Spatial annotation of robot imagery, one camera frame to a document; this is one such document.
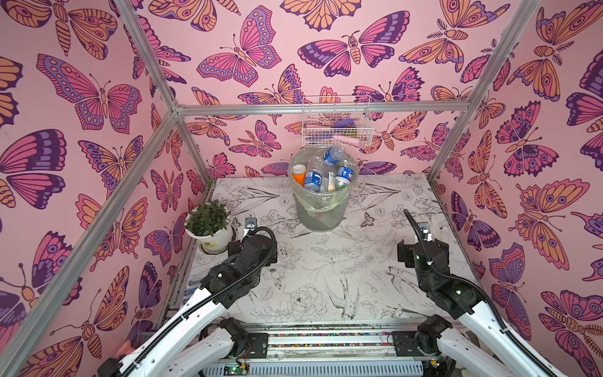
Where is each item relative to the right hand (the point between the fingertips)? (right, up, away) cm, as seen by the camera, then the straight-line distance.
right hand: (420, 241), depth 76 cm
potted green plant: (-71, +5, +8) cm, 72 cm away
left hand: (-52, +1, -1) cm, 52 cm away
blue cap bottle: (-34, +20, +6) cm, 40 cm away
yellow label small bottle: (-28, +21, +10) cm, 36 cm away
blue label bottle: (-23, +22, +7) cm, 33 cm away
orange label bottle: (-39, +23, +11) cm, 47 cm away
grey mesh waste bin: (-31, +20, +10) cm, 38 cm away
